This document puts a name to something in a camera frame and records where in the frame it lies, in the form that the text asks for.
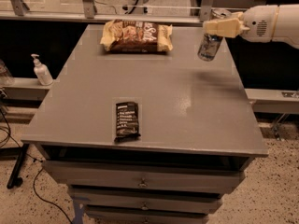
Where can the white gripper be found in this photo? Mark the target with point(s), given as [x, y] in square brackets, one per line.
[257, 23]

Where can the silver blue redbull can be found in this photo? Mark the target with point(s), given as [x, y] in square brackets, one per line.
[211, 43]

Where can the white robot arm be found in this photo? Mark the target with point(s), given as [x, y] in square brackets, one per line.
[286, 29]

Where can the black rxbar chocolate bar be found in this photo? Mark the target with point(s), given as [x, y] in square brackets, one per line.
[127, 121]

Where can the brown yellow snack bag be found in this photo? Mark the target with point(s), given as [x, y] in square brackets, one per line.
[136, 36]

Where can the grey drawer cabinet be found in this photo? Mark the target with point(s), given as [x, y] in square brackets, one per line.
[198, 131]

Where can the white pump sanitizer bottle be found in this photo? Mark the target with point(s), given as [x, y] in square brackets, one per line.
[42, 71]

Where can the black stand leg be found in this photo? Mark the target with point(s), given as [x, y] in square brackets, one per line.
[15, 180]

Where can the grey metal railing frame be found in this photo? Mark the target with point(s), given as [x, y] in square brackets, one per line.
[98, 11]

